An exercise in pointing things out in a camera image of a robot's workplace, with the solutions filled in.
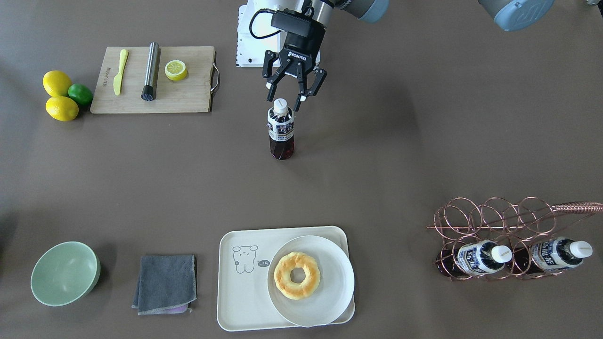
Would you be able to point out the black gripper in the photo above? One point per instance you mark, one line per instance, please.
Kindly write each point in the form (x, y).
(303, 48)

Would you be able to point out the oolong tea bottle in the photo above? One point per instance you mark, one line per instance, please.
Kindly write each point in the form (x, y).
(280, 122)

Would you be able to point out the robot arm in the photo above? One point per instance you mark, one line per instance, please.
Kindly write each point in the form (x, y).
(514, 15)
(320, 10)

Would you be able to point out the beige serving tray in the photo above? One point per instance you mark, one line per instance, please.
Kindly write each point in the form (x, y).
(243, 302)

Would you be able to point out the tea bottle rack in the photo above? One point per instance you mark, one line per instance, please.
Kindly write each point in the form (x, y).
(470, 260)
(550, 257)

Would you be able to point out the wooden cutting board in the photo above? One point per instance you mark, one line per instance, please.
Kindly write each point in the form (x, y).
(190, 95)

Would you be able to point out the half lemon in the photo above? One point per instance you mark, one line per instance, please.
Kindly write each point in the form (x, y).
(175, 70)

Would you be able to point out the yellow plastic knife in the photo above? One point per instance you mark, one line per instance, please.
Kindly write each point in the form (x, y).
(117, 83)

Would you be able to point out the white plate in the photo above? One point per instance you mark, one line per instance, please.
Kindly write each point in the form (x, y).
(334, 292)

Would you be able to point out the green lime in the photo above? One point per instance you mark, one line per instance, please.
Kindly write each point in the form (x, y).
(81, 94)

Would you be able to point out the glazed donut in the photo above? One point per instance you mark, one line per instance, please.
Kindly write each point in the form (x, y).
(297, 275)

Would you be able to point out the yellow lemon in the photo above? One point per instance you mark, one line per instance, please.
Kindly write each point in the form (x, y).
(62, 108)
(56, 83)

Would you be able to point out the grey folded cloth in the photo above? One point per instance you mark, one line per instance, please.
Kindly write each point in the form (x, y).
(166, 284)

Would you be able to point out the green bowl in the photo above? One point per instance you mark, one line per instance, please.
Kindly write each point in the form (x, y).
(65, 273)

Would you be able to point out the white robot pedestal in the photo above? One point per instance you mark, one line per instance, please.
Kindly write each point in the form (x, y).
(250, 51)

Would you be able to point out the copper wire bottle rack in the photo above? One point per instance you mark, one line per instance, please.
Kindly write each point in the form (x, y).
(518, 225)

